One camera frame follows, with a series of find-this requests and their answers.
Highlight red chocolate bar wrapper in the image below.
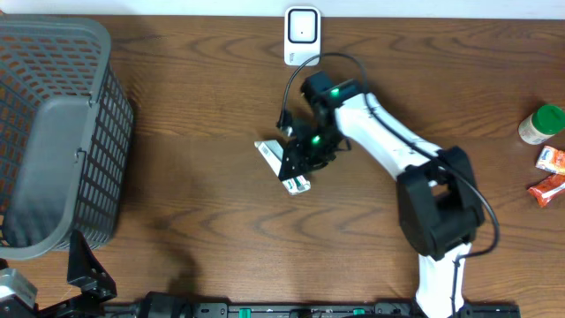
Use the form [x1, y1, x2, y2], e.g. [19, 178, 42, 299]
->
[528, 174, 564, 208]

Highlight green lid jar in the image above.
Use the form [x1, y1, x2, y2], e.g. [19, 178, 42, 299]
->
[517, 104, 564, 145]

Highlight white barcode scanner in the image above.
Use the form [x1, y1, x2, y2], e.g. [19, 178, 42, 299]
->
[283, 6, 321, 66]

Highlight orange tissue packet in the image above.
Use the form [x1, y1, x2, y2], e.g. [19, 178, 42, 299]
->
[535, 146, 565, 175]

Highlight grey plastic mesh basket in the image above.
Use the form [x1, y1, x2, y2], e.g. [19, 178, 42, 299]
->
[1, 15, 134, 261]

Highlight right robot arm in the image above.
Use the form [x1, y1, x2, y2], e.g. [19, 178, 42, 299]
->
[277, 72, 485, 317]

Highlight white medicine box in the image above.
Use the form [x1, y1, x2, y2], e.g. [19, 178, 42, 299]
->
[254, 140, 311, 195]

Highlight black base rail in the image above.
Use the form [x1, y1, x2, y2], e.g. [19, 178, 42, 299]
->
[105, 290, 522, 318]

